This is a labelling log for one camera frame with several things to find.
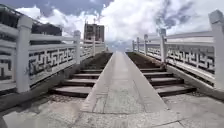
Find grey stone ramp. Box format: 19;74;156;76
79;50;170;114

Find grey stone stairs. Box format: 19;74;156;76
49;52;114;99
125;51;198;98

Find dark building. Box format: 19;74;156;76
0;3;64;46

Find tall building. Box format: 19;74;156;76
83;22;106;44

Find grey stone pavement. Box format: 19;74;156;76
0;92;224;128

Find white carved stone railing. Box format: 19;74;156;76
0;14;110;95
131;9;224;93

